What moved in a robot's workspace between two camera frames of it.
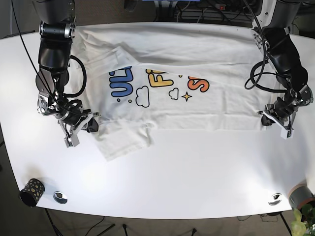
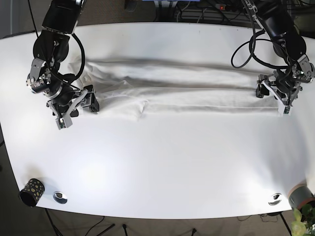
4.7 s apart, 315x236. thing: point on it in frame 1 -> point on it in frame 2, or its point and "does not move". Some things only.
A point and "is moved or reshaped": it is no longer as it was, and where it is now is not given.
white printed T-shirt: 140,77 is moved or reshaped
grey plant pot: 299,195 does not move
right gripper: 284,121 -> 276,85
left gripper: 71,131 -> 63,110
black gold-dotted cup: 32,192 does not move
